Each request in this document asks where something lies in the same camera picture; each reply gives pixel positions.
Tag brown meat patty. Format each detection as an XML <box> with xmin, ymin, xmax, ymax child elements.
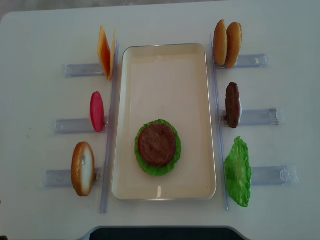
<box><xmin>140</xmin><ymin>123</ymin><xmax>176</xmax><ymax>167</ymax></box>
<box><xmin>225</xmin><ymin>82</ymin><xmax>241</xmax><ymax>129</ymax></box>

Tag red tomato slice on tray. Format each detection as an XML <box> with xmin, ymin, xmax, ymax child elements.
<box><xmin>137</xmin><ymin>124</ymin><xmax>148</xmax><ymax>156</ymax></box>

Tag green lettuce leaf on tray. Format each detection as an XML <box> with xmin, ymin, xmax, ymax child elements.
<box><xmin>134</xmin><ymin>119</ymin><xmax>182</xmax><ymax>177</ymax></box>

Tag standing red tomato slice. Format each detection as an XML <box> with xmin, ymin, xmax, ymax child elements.
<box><xmin>90</xmin><ymin>91</ymin><xmax>105</xmax><ymax>133</ymax></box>

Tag pale yellow cheese slice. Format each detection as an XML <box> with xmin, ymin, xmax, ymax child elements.
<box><xmin>109</xmin><ymin>27</ymin><xmax>117</xmax><ymax>81</ymax></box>

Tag orange cheese slice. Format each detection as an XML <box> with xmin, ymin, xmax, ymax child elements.
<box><xmin>97</xmin><ymin>26</ymin><xmax>111</xmax><ymax>80</ymax></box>

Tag standing bread slice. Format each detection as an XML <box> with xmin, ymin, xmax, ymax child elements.
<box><xmin>71</xmin><ymin>141</ymin><xmax>95</xmax><ymax>197</ymax></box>

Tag standing green lettuce leaf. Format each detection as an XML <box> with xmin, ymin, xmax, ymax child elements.
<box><xmin>224</xmin><ymin>136</ymin><xmax>252</xmax><ymax>208</ymax></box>

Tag clear holder under tomato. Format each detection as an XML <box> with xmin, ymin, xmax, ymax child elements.
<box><xmin>52</xmin><ymin>118</ymin><xmax>97</xmax><ymax>135</ymax></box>

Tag clear holder under cheese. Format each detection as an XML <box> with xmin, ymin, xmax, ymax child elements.
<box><xmin>63</xmin><ymin>63</ymin><xmax>105</xmax><ymax>78</ymax></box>

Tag clear holder under patties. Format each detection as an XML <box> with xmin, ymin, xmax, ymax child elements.
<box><xmin>221</xmin><ymin>107</ymin><xmax>285</xmax><ymax>126</ymax></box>

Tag clear holder under bread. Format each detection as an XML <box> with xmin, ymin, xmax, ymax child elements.
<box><xmin>41</xmin><ymin>167</ymin><xmax>103</xmax><ymax>188</ymax></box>

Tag clear holder under lettuce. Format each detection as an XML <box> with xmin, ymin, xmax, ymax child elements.
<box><xmin>251</xmin><ymin>165</ymin><xmax>299</xmax><ymax>186</ymax></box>

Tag cream rectangular tray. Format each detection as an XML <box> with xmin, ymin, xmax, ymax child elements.
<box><xmin>112</xmin><ymin>43</ymin><xmax>217</xmax><ymax>201</ymax></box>

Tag golden bun half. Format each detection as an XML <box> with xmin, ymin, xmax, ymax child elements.
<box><xmin>213</xmin><ymin>19</ymin><xmax>228</xmax><ymax>66</ymax></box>
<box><xmin>225</xmin><ymin>22</ymin><xmax>242</xmax><ymax>69</ymax></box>

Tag clear holder under buns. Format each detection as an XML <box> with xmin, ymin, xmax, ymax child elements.
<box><xmin>214</xmin><ymin>53</ymin><xmax>273</xmax><ymax>70</ymax></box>

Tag black base at table edge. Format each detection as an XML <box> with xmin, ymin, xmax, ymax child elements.
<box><xmin>89</xmin><ymin>227</ymin><xmax>243</xmax><ymax>240</ymax></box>

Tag left long clear rail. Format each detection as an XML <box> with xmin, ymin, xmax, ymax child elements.
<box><xmin>99</xmin><ymin>40</ymin><xmax>120</xmax><ymax>214</ymax></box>

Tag long clear rail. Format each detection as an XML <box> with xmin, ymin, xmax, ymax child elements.
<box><xmin>99</xmin><ymin>40</ymin><xmax>120</xmax><ymax>214</ymax></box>
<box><xmin>210</xmin><ymin>33</ymin><xmax>230</xmax><ymax>211</ymax></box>

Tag right long clear rail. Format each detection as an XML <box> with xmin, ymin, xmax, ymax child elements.
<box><xmin>210</xmin><ymin>33</ymin><xmax>230</xmax><ymax>211</ymax></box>

